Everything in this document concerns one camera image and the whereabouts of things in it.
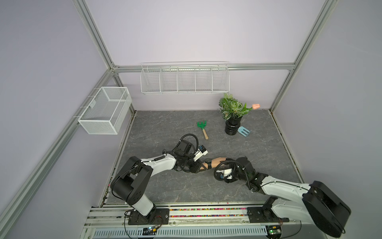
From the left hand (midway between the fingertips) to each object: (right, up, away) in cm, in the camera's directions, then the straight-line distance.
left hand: (203, 166), depth 85 cm
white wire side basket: (-55, +33, -2) cm, 64 cm away
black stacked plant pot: (+20, +24, +15) cm, 34 cm away
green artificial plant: (+16, +34, +1) cm, 38 cm away
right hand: (+12, +2, +1) cm, 12 cm away
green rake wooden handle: (+1, +24, +26) cm, 35 cm away
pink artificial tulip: (+31, +35, 0) cm, 47 cm away
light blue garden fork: (+31, +19, +22) cm, 43 cm away
